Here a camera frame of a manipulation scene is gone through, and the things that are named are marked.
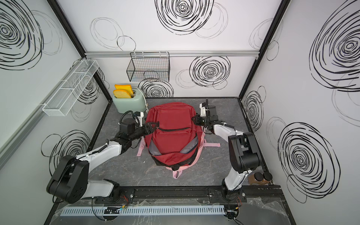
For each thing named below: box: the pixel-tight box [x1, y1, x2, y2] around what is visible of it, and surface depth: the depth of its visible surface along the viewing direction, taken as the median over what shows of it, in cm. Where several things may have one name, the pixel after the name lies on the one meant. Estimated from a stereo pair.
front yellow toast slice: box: [113, 89, 132, 99], surface depth 98 cm
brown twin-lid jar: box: [247, 171, 273, 185], surface depth 72 cm
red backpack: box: [144, 102, 203, 172], surface depth 86 cm
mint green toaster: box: [112, 88, 147, 114], surface depth 104 cm
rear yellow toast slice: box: [114, 84, 134, 95], surface depth 99 cm
